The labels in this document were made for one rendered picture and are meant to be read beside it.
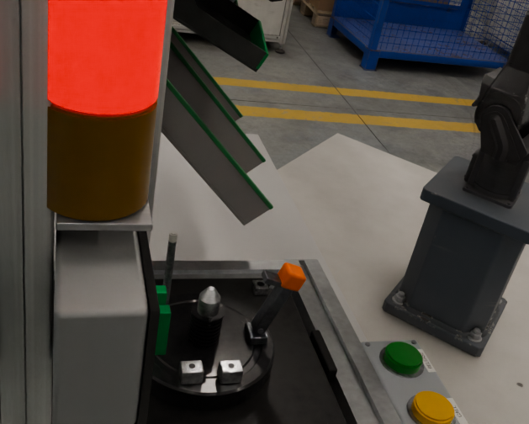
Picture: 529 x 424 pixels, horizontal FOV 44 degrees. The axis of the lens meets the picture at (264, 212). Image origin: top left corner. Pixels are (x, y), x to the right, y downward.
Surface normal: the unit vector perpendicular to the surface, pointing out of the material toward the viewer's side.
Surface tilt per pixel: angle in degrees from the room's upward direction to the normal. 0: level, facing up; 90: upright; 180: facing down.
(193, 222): 0
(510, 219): 0
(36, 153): 90
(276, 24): 90
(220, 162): 90
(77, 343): 90
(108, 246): 0
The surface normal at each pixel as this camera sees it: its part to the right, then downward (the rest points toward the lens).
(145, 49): 0.79, 0.43
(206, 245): 0.18, -0.84
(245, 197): 0.07, 0.52
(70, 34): -0.24, 0.46
